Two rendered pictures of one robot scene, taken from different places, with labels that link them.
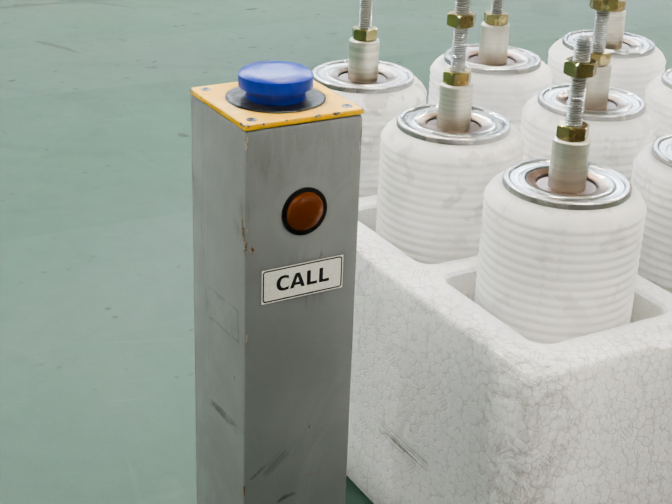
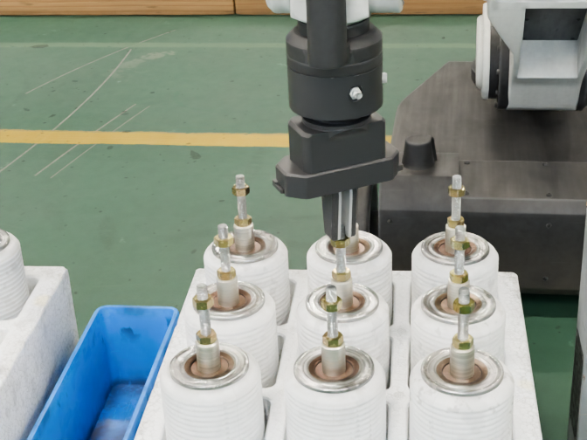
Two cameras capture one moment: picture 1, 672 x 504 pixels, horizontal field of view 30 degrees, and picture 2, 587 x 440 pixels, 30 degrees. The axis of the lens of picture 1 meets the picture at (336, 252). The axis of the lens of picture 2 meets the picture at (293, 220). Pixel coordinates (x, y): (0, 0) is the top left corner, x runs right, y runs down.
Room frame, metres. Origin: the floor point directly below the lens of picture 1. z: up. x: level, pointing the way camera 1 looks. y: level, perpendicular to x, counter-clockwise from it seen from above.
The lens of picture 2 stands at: (1.64, 0.38, 0.84)
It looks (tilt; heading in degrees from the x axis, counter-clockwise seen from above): 27 degrees down; 218
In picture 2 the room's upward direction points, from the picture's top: 3 degrees counter-clockwise
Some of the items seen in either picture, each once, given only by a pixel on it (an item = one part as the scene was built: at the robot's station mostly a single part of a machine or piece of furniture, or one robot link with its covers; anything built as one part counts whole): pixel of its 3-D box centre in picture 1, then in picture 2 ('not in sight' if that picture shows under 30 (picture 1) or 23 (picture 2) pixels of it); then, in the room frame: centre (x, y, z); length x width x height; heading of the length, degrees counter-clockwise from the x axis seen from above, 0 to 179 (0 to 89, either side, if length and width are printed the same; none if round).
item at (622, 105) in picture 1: (591, 103); (341, 302); (0.85, -0.18, 0.25); 0.08 x 0.08 x 0.01
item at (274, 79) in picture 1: (275, 87); not in sight; (0.64, 0.04, 0.32); 0.04 x 0.04 x 0.02
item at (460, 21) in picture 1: (461, 18); (459, 242); (0.79, -0.07, 0.32); 0.02 x 0.02 x 0.01; 15
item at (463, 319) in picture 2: (365, 9); (463, 325); (0.90, -0.01, 0.30); 0.01 x 0.01 x 0.08
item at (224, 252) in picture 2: not in sight; (224, 257); (0.91, -0.28, 0.30); 0.01 x 0.01 x 0.08
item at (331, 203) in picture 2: not in sight; (328, 209); (0.86, -0.18, 0.36); 0.03 x 0.02 x 0.06; 59
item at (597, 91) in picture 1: (593, 85); (341, 292); (0.85, -0.18, 0.26); 0.02 x 0.02 x 0.03
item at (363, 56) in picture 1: (363, 60); (462, 360); (0.90, -0.01, 0.26); 0.02 x 0.02 x 0.03
